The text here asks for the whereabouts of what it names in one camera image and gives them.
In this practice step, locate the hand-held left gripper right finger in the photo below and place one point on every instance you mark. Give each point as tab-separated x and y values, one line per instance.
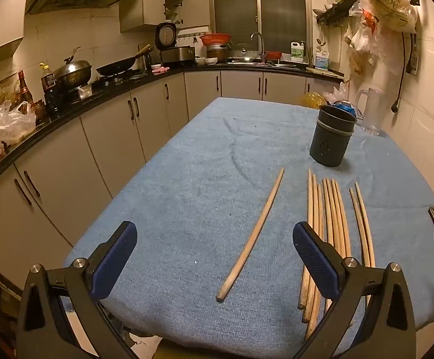
314	258

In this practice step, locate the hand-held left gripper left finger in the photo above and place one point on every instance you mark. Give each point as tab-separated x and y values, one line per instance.
115	258

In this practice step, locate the set of wooden chopsticks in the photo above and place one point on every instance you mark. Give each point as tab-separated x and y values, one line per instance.
333	217

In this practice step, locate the single wooden chopstick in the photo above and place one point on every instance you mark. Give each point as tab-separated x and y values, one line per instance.
255	235

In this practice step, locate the dark grey chopstick holder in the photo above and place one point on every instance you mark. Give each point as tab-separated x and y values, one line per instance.
331	138

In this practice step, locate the blue table cloth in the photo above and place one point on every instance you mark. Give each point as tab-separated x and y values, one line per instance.
187	202

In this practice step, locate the beige base cabinets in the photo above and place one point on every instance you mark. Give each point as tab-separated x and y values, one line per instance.
108	138

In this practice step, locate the blue plastic bag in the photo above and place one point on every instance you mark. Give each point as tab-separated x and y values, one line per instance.
344	107

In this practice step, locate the clear plastic pitcher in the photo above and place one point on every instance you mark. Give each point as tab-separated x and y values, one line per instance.
372	108

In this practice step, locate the yellow plastic bag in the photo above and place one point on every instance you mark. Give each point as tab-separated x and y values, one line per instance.
312	100

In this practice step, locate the clear bag with food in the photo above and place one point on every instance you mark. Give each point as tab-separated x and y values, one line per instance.
12	127

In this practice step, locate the white plastic bag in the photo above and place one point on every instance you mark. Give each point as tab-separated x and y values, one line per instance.
336	91

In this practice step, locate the gas stove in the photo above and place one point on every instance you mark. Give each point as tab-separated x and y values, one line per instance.
104	82

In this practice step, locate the wooden cutting board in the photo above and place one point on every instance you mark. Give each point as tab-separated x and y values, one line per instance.
323	73

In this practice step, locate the oil bottle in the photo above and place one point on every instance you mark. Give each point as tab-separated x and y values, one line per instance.
47	82

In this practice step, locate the black wok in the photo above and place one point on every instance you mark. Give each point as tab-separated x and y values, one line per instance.
115	67

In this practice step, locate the dark sauce bottle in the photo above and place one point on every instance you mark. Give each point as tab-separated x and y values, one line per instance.
24	89

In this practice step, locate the pink cloth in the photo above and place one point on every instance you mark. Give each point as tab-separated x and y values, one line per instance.
160	70

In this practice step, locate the white jug blue label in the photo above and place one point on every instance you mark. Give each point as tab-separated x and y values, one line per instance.
321	60

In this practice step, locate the black countertop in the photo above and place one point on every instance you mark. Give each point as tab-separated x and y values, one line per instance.
187	69

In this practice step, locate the white jug green label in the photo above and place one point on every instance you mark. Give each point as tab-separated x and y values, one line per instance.
297	53

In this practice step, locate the steel sink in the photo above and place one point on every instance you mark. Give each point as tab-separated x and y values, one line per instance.
246	61

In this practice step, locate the rice cooker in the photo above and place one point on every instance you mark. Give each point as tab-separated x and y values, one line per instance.
172	50

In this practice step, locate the white bowls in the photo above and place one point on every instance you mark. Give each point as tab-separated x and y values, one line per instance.
206	61

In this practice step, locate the clear hanging plastic bags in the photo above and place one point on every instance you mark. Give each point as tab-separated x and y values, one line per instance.
366	41

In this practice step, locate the glass pot lid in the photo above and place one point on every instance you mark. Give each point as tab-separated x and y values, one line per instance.
242	51

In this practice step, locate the steel faucet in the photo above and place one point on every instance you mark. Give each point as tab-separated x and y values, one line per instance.
261	41

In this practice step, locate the red basin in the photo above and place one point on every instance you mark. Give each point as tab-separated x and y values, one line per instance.
215	39

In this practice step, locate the beige upper cabinets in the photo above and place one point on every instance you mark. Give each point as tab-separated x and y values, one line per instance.
142	11

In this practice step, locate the large hanging plastic bag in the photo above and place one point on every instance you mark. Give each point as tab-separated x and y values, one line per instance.
389	0

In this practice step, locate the kitchen window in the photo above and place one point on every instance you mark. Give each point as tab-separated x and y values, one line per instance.
258	11

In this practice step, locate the wall socket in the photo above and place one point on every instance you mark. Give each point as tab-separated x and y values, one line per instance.
413	64

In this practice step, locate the black wall rack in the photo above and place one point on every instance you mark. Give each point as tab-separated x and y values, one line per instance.
336	9

